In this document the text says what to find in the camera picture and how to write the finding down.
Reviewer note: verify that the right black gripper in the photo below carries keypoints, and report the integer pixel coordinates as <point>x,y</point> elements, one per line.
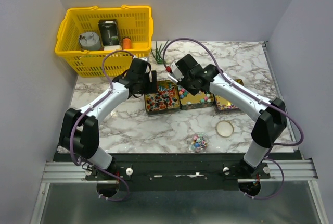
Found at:
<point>193,91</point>

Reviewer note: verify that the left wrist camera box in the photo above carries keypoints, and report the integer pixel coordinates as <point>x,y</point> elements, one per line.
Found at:
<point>145,59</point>

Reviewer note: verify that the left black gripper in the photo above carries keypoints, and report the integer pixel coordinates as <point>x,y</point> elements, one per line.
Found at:
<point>151,87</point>

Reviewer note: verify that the black mounting base rail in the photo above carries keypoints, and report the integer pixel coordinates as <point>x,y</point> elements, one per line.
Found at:
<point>180,172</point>

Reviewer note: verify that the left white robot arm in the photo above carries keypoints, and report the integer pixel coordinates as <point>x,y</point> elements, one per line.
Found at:
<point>80,128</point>

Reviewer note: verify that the orange bottle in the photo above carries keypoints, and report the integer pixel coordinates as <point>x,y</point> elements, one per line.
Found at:
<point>127,43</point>

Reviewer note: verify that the tin of rainbow lollipops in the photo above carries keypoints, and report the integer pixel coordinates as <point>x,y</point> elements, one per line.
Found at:
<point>221,105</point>

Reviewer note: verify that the tin of star candies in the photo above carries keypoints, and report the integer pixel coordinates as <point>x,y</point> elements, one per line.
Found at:
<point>189,101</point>

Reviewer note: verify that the grey crumpled can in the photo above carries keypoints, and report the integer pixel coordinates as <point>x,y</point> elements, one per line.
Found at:
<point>89,41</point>

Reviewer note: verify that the black carton box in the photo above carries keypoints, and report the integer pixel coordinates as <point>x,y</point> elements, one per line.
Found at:
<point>109,32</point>

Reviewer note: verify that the green onion sprig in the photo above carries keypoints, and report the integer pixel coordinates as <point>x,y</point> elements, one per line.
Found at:
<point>157,52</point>

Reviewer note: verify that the white box in basket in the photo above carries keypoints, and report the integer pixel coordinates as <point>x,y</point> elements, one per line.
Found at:
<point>112,48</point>

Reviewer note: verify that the clear glass jar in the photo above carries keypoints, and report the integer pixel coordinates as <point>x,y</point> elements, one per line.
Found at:
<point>199,142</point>

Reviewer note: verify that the tin of dark lollipops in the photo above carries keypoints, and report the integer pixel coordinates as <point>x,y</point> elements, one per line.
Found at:
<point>165,101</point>

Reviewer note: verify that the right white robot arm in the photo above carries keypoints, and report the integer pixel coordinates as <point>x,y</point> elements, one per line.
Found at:
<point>266,113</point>

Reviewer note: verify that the round jar lid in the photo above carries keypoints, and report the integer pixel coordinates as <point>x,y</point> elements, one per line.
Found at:
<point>224,128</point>

